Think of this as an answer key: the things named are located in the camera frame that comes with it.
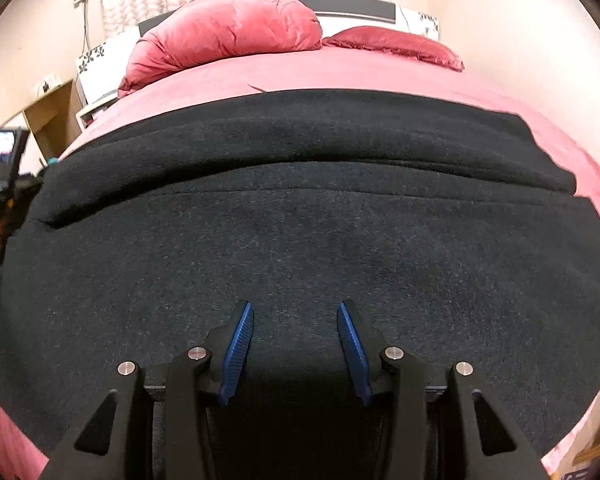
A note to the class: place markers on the pink velvet bed cover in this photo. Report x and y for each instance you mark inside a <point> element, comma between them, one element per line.
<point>330,72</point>

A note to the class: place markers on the wooden cabinet with white door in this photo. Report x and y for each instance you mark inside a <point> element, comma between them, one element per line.
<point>52,119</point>

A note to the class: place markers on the flat red pillow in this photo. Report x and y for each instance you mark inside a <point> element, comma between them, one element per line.
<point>379,39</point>

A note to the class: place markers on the grey and white headboard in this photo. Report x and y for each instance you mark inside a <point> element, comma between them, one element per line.
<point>333,15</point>

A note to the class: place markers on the white bedside nightstand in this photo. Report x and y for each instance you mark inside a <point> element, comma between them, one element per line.
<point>100,72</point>

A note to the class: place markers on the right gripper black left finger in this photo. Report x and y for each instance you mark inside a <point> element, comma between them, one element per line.
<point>112,439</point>

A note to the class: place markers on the black knit sweater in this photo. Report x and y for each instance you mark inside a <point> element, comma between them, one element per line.
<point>300,239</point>

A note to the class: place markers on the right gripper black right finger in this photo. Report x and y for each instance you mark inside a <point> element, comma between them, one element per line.
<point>435,422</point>

